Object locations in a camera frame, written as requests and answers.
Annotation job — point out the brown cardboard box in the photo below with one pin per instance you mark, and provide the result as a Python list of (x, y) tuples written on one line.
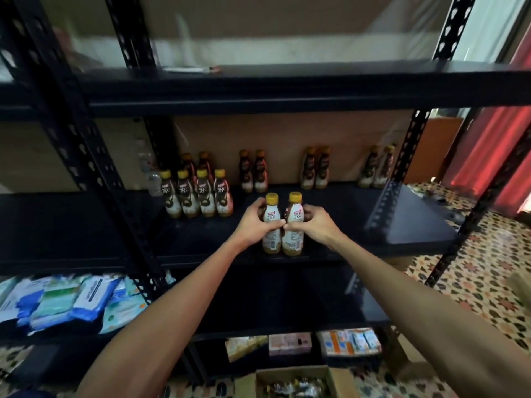
[(340, 379)]

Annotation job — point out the tissue packs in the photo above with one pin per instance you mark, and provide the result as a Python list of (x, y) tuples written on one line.
[(245, 347)]

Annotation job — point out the person's left forearm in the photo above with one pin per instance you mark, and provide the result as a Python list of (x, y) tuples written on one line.
[(158, 327)]

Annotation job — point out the person's right hand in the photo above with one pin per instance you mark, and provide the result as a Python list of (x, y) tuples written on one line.
[(319, 226)]

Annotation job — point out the red curtain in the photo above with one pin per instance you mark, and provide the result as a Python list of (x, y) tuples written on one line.
[(498, 136)]

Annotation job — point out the person's left hand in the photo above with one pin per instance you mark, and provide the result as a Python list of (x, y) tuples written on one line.
[(250, 228)]

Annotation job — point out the stack of pink white boxes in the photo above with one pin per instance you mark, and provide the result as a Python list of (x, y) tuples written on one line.
[(290, 343)]

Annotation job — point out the black metal shelf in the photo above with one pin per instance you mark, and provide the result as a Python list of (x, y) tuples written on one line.
[(58, 228), (332, 83)]

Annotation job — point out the row of wet wipe packs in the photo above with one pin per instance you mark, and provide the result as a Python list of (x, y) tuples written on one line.
[(83, 298)]

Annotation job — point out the dark floor mat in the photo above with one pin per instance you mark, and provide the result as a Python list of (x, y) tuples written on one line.
[(452, 209)]

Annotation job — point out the pile of bottles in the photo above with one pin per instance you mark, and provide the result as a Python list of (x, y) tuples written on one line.
[(297, 388)]

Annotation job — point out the row of orange blue packets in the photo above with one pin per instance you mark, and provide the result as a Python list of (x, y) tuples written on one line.
[(350, 341)]

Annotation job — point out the flat white orange packet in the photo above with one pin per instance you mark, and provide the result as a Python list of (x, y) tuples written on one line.
[(192, 69)]

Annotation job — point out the person's right forearm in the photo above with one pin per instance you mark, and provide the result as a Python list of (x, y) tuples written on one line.
[(431, 319)]

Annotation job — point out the clear water bottle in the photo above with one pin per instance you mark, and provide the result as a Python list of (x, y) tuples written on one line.
[(149, 176)]

